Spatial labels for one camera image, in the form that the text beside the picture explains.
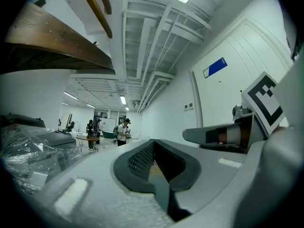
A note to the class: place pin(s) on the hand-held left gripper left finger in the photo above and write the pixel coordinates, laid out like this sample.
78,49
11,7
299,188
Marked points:
123,172

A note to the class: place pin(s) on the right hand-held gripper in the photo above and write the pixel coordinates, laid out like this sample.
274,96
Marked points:
273,174

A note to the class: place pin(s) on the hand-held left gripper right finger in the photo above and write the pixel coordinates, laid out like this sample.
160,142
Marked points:
190,172

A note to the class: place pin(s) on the blue wall sign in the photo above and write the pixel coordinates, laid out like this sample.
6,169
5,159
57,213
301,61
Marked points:
217,68

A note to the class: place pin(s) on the white door with blue sign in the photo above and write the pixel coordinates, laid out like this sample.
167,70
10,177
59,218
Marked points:
237,53

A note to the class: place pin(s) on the green tub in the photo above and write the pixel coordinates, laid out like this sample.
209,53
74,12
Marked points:
108,134

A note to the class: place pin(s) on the round wooden table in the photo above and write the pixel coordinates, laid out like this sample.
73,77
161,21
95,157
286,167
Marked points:
88,138

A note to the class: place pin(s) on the white board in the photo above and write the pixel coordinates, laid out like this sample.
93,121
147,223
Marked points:
109,124

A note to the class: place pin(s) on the clear plastic sheeting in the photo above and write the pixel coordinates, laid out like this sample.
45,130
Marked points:
35,151

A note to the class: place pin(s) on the white ceiling pipes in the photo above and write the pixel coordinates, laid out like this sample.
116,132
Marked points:
154,87

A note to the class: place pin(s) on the wooden shelf board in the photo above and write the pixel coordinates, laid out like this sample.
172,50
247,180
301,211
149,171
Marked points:
47,37

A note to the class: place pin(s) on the small white wall control panel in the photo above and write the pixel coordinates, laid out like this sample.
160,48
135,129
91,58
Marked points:
186,107

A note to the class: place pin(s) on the large white wall control panel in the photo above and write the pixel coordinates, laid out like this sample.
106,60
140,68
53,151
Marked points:
191,106

